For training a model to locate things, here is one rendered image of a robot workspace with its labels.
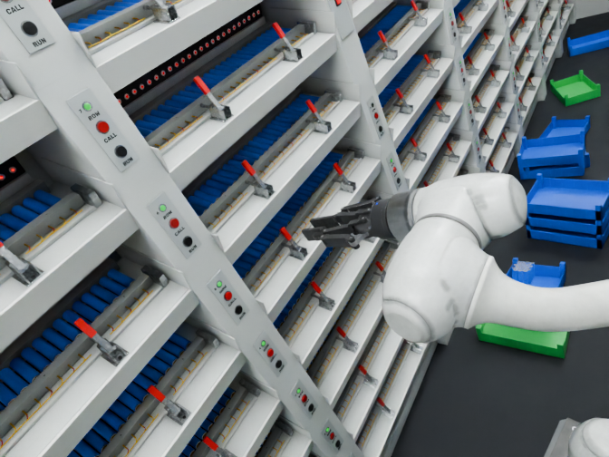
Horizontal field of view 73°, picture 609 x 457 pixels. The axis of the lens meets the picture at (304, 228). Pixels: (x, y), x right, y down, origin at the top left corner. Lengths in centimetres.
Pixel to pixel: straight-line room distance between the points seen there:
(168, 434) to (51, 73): 62
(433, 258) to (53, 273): 52
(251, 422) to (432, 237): 63
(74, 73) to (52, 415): 50
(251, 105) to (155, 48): 22
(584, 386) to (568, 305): 119
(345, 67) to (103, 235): 76
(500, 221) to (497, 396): 117
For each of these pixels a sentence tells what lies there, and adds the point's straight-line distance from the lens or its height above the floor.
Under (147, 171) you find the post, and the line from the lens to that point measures 73.
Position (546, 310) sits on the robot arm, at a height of 106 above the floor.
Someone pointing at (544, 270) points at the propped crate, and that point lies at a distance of 206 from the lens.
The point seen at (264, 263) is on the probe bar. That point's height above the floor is 97.
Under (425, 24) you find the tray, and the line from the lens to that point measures 165.
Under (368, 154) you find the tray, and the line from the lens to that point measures 128.
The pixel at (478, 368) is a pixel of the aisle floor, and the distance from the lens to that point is 181.
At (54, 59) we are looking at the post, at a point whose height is 152.
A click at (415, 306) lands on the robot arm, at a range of 53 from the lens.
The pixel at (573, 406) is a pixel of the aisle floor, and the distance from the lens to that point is 173.
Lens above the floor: 151
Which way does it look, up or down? 32 degrees down
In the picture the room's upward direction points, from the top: 28 degrees counter-clockwise
